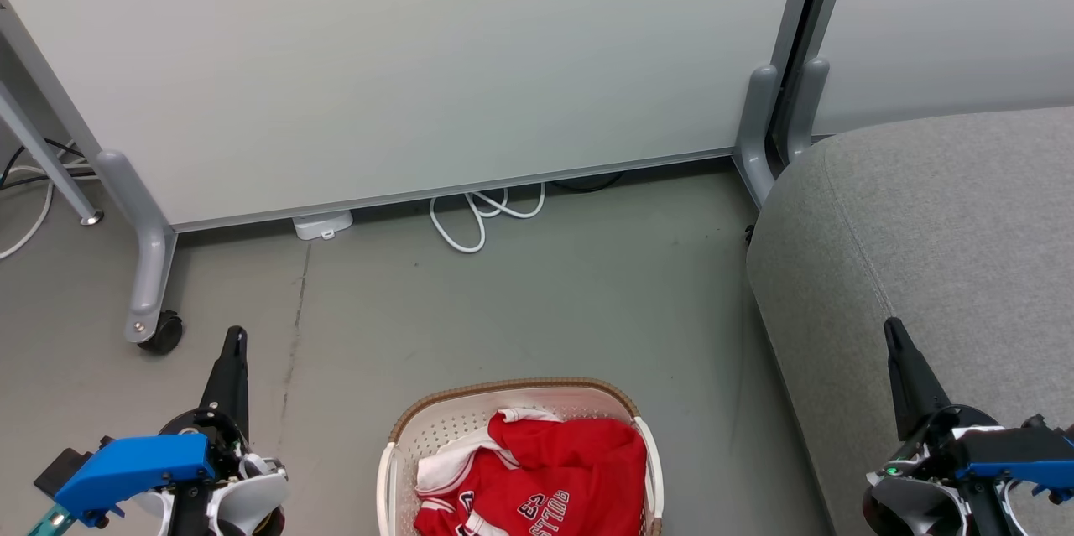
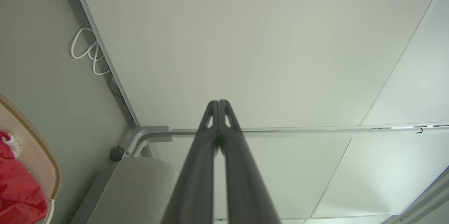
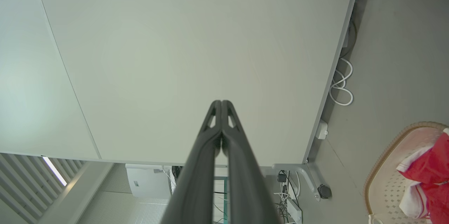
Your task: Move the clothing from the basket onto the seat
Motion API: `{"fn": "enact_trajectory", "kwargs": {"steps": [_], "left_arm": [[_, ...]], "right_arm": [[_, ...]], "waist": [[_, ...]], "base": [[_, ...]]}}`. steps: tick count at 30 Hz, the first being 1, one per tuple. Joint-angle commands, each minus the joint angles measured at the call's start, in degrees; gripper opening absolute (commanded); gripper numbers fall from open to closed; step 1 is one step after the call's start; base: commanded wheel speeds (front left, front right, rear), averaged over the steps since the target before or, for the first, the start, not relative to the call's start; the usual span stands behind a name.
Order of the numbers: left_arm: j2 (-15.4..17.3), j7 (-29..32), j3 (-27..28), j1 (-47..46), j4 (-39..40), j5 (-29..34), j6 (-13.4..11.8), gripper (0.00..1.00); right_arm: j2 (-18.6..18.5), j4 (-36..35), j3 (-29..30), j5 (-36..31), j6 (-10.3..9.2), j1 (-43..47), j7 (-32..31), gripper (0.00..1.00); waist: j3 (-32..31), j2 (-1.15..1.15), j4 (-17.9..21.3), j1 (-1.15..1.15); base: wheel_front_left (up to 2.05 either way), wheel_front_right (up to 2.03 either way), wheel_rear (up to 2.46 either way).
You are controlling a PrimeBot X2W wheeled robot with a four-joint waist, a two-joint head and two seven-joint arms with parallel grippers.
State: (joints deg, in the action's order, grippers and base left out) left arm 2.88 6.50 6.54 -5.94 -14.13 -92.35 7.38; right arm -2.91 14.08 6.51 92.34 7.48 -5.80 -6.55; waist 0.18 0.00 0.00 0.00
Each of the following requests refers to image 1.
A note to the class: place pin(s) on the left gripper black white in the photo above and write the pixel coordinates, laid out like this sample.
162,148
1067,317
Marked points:
252,494

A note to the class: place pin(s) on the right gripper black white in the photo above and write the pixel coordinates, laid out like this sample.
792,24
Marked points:
914,502

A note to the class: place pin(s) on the grey fabric sofa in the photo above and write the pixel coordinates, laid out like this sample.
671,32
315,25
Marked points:
923,226

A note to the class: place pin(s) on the long grey partition leg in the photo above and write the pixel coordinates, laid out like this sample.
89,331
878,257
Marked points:
149,251

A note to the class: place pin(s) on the white power adapter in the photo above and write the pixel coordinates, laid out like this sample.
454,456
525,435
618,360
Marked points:
323,225

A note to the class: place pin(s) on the white laundry basket brown rim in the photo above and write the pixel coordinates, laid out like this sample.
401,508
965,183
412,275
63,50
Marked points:
445,427

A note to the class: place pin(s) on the grey slanted metal stand leg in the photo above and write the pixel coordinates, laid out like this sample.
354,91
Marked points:
46,158

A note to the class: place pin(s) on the short grey partition leg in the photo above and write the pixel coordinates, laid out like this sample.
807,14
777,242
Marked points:
755,133
805,108

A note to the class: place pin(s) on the red white jersey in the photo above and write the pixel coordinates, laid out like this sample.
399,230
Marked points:
570,469

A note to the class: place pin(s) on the wide white partition panel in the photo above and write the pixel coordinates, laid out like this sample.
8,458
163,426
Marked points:
419,58

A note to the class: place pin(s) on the narrow white partition panel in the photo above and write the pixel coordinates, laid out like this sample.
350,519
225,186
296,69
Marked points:
948,16

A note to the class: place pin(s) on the blue right wrist camera box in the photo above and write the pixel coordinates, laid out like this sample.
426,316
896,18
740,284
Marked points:
1015,456

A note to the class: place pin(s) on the blue wrist camera box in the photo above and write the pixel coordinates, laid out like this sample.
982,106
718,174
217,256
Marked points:
126,469
1015,456

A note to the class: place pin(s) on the blue left wrist camera box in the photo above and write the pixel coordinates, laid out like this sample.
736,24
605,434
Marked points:
126,469

